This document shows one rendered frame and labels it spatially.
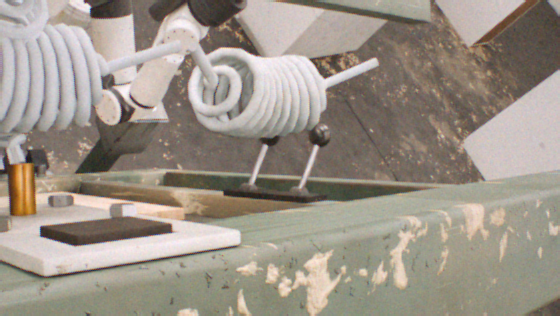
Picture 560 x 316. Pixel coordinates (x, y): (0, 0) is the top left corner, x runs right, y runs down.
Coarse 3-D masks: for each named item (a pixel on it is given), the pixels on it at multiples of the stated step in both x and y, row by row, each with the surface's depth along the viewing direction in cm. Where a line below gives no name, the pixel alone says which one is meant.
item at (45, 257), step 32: (0, 0) 33; (32, 0) 34; (0, 32) 34; (32, 32) 35; (32, 128) 40; (32, 192) 38; (0, 224) 31; (32, 224) 34; (192, 224) 33; (0, 256) 28; (32, 256) 25; (64, 256) 25; (96, 256) 26; (128, 256) 27; (160, 256) 28
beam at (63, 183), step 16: (48, 176) 158; (64, 176) 157; (80, 176) 156; (96, 176) 157; (112, 176) 160; (128, 176) 163; (144, 176) 166; (160, 176) 169; (0, 192) 140; (48, 192) 148; (80, 192) 154
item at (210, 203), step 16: (96, 192) 148; (112, 192) 143; (128, 192) 138; (144, 192) 133; (160, 192) 129; (176, 192) 125; (192, 192) 122; (208, 192) 121; (192, 208) 122; (208, 208) 118; (224, 208) 115; (240, 208) 112; (256, 208) 109; (272, 208) 106; (288, 208) 104
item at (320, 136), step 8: (320, 128) 107; (328, 128) 108; (312, 136) 107; (320, 136) 106; (328, 136) 107; (312, 144) 108; (320, 144) 107; (312, 152) 107; (312, 160) 107; (304, 176) 106; (304, 184) 105; (296, 192) 104; (304, 192) 104
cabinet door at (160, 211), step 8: (56, 192) 148; (64, 192) 148; (0, 200) 134; (8, 200) 135; (40, 200) 135; (80, 200) 131; (88, 200) 131; (96, 200) 131; (104, 200) 130; (112, 200) 130; (120, 200) 130; (136, 208) 117; (144, 208) 116; (152, 208) 116; (160, 208) 116; (168, 208) 116; (176, 208) 115; (160, 216) 112; (168, 216) 113; (176, 216) 114
